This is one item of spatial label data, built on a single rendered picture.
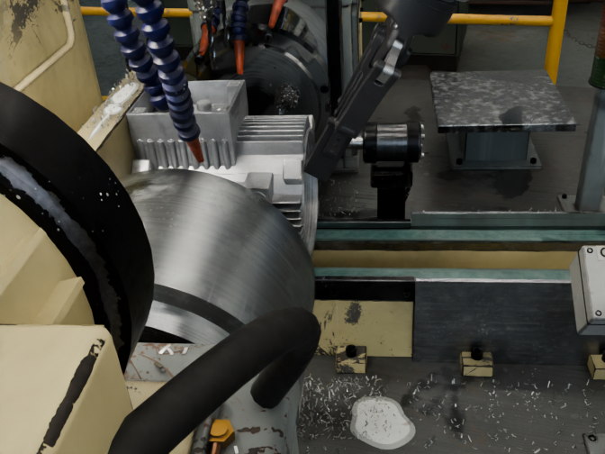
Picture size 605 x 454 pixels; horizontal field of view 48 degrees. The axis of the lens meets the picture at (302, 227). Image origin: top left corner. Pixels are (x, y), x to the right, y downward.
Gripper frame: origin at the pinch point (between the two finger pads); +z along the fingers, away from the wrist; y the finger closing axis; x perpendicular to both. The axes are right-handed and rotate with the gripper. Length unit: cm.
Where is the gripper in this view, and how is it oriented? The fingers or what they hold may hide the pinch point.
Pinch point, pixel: (329, 149)
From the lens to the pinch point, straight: 75.8
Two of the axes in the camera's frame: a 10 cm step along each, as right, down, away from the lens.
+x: 8.9, 4.1, 1.7
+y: -1.0, 5.5, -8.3
